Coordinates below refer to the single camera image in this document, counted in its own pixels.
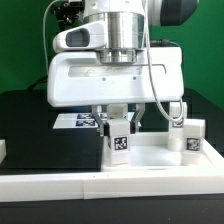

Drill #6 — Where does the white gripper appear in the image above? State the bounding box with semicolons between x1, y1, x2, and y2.
47;47;184;136

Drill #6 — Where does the white square tabletop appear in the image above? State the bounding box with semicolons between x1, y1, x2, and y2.
101;132;214;172

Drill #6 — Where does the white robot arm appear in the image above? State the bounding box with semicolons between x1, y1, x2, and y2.
47;0;199;131

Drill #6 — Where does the white marker sheet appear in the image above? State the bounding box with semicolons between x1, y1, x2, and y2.
52;111;138;130

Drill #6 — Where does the white U-shaped obstacle fence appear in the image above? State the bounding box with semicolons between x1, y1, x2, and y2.
0;142;224;202

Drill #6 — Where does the black cable bundle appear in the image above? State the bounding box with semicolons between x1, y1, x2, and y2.
27;75;49;92

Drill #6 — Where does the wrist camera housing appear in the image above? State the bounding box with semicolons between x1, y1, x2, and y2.
53;21;108;53

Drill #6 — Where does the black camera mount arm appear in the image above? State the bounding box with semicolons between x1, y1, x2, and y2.
50;0;84;30

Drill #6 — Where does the white cable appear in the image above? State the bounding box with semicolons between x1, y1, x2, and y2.
42;0;63;79

